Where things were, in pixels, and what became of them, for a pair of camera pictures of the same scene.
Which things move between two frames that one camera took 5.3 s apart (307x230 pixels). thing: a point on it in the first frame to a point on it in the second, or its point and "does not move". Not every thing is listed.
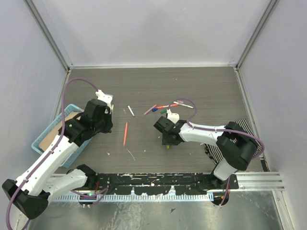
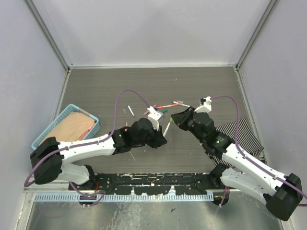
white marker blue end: (131, 110) does not move
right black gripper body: (167, 141) to (189, 124)
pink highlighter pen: (150, 109) does not move
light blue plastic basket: (70, 109) does not move
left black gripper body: (104, 125) to (153, 138)
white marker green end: (188, 106) does not move
